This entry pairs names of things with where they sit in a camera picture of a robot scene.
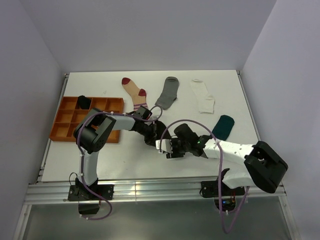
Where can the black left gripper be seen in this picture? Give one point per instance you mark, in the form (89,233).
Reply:
(148,139)

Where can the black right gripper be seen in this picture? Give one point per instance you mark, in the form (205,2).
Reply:
(175,154)

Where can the black sock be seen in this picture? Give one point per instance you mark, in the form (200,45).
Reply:
(83,102)
(160,131)

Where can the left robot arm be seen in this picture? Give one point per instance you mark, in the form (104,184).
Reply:
(93,131)

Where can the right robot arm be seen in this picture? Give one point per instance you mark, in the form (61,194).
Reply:
(241,165)

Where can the beige red striped sock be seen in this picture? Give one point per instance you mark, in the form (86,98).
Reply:
(138,95)

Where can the teal christmas sock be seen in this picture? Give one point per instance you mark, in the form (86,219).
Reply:
(223,127)

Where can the grey sock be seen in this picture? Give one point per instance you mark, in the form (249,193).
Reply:
(169,93)

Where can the white sock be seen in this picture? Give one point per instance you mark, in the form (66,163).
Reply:
(205,100)

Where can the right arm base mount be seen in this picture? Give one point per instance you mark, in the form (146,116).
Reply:
(209,189)

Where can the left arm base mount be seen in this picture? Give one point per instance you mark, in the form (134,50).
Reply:
(88,203)

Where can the aluminium table frame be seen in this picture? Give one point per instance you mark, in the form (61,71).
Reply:
(135,191)

